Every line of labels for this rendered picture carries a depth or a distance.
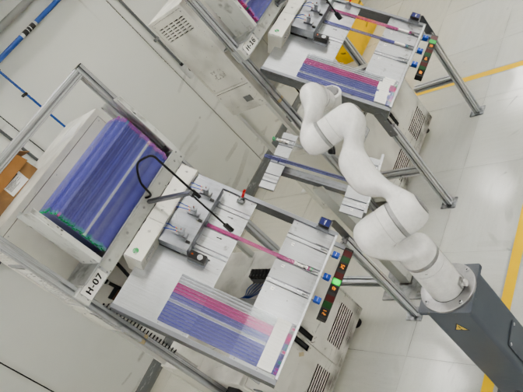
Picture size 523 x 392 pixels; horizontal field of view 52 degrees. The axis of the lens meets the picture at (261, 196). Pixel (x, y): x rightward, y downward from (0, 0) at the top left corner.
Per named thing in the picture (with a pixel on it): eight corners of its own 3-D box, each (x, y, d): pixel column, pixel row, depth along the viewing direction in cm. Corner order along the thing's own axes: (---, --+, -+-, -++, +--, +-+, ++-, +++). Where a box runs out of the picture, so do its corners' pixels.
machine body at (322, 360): (369, 314, 289) (300, 248, 260) (323, 443, 256) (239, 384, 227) (286, 309, 337) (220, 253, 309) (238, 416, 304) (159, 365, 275)
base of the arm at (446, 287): (480, 262, 176) (454, 229, 167) (471, 313, 166) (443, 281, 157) (428, 266, 190) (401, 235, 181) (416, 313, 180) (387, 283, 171)
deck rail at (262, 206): (336, 239, 237) (338, 232, 232) (335, 243, 236) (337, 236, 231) (193, 178, 248) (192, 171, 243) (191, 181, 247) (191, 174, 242)
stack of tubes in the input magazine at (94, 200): (169, 155, 233) (122, 113, 220) (104, 252, 209) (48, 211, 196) (154, 160, 242) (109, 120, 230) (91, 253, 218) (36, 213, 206)
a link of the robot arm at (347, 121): (393, 251, 164) (439, 222, 160) (381, 245, 155) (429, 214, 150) (321, 132, 188) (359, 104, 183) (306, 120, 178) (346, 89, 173)
